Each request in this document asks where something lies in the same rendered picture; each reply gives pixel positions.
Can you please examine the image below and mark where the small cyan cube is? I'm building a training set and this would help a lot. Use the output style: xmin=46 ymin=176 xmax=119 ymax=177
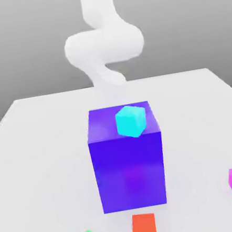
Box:
xmin=113 ymin=102 xmax=150 ymax=141

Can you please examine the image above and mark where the large purple box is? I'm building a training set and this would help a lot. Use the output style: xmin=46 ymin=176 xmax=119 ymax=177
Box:
xmin=82 ymin=99 xmax=173 ymax=216

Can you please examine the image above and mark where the small orange cube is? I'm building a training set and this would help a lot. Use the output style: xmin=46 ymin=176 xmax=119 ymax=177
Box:
xmin=130 ymin=211 xmax=157 ymax=232

